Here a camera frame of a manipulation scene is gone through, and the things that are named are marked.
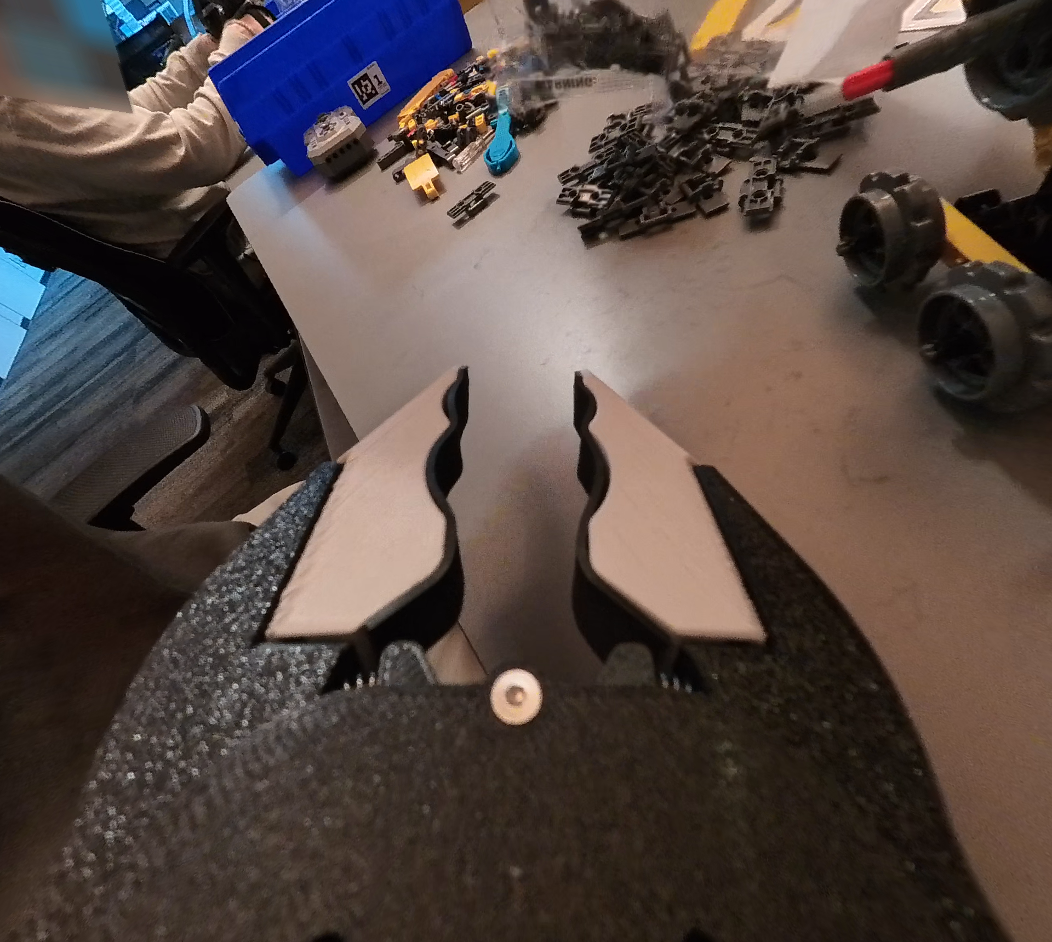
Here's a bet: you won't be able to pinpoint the pile of grey track links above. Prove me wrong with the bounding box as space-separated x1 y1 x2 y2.
557 75 881 244

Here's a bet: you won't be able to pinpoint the pile of toy brick parts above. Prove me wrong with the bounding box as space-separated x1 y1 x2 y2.
374 50 560 203

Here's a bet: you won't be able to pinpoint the person's tan trousers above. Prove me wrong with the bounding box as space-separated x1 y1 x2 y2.
107 486 305 602

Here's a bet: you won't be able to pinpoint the blue plastic bin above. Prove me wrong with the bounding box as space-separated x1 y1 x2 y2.
208 0 473 174

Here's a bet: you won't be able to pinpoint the blue brick separator tool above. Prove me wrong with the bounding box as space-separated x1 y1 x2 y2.
483 87 523 177

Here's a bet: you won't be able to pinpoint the yellow toy brick panel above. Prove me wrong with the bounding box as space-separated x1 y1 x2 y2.
690 0 759 51

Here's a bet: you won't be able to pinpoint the black office chair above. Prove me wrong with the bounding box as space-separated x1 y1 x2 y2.
0 198 309 470

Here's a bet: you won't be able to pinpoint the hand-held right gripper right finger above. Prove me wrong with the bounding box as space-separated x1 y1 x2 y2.
574 370 769 682

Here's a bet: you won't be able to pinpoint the grey toy motor block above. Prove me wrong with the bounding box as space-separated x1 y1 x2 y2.
304 105 379 179

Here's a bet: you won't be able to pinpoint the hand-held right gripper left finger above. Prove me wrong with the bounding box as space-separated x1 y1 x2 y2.
263 365 471 687

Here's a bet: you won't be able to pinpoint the yellow and black sticker sheet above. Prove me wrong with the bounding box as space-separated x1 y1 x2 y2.
744 0 975 43

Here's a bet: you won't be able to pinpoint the loose grey brick part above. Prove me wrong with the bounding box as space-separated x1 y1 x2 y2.
448 187 501 228

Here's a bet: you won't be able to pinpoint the clear bag of grey parts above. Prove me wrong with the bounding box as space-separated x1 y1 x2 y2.
423 0 831 113

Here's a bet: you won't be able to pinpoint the grey mesh office chair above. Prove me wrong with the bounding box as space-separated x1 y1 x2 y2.
49 403 210 532

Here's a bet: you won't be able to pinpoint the yellow toy brick vehicle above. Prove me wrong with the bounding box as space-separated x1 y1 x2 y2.
837 0 1052 417

